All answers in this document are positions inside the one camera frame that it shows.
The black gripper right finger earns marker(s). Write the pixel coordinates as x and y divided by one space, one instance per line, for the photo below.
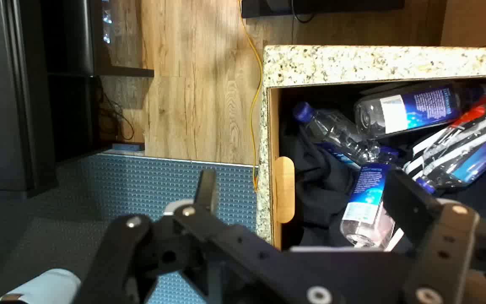
451 247

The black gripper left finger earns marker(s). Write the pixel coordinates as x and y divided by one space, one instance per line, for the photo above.
125 247

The yellow and white package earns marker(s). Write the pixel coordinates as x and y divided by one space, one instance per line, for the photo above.
338 136

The white cardboard storage box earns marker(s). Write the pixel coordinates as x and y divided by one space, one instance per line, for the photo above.
284 191

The black white striped sandal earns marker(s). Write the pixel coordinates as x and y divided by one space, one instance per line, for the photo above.
451 139

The small red plastic object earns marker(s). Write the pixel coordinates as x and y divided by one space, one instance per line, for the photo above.
473 112

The black cloth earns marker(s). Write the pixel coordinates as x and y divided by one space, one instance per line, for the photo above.
316 191

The black refrigerator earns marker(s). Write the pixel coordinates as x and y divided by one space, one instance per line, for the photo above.
0 85

